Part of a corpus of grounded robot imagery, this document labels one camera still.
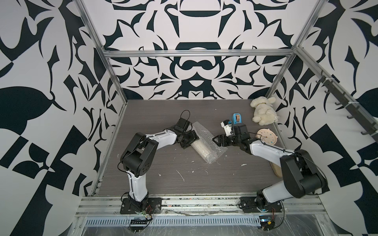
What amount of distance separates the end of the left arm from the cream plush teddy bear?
0.47 metres

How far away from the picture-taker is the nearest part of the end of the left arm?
0.74 meters

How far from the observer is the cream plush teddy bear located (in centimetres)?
102

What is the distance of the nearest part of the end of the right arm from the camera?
69cm
